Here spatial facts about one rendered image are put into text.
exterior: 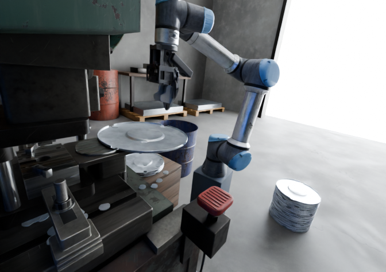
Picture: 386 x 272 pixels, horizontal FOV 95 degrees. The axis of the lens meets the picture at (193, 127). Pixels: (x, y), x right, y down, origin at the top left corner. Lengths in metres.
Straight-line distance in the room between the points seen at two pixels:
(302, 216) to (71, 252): 1.40
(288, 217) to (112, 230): 1.30
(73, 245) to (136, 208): 0.13
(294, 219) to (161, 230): 1.19
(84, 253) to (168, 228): 0.19
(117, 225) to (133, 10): 0.39
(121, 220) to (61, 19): 0.35
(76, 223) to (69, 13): 0.31
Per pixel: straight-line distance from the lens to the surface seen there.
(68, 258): 0.37
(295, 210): 1.51
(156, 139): 0.58
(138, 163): 1.25
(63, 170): 0.48
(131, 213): 0.44
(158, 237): 0.48
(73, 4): 0.31
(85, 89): 0.44
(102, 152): 0.51
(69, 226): 0.37
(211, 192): 0.41
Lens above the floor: 1.01
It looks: 18 degrees down
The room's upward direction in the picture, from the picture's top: 6 degrees clockwise
